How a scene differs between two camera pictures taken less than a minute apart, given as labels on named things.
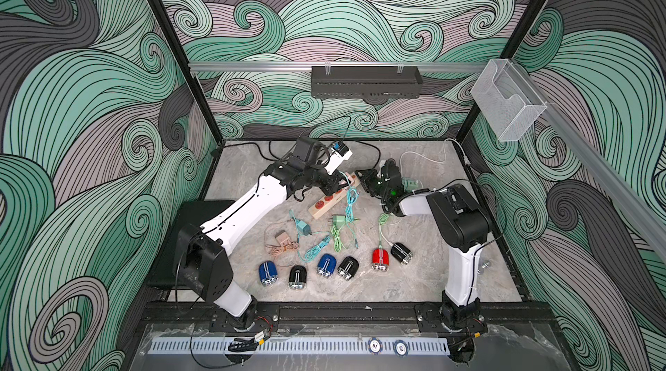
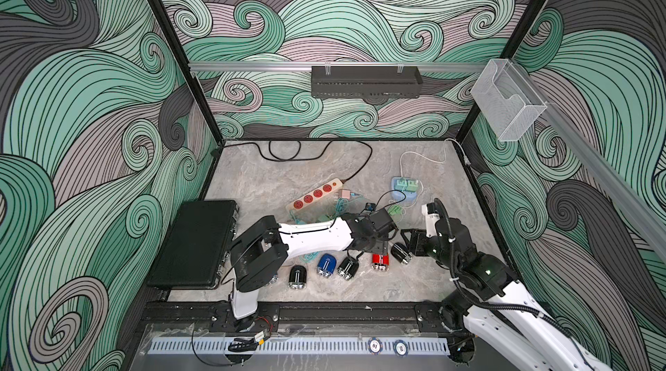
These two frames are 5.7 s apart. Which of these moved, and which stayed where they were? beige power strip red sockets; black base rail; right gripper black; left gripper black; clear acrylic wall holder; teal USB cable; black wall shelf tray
Moved: beige power strip red sockets; right gripper black; left gripper black
Stayed: teal USB cable; black wall shelf tray; clear acrylic wall holder; black base rail
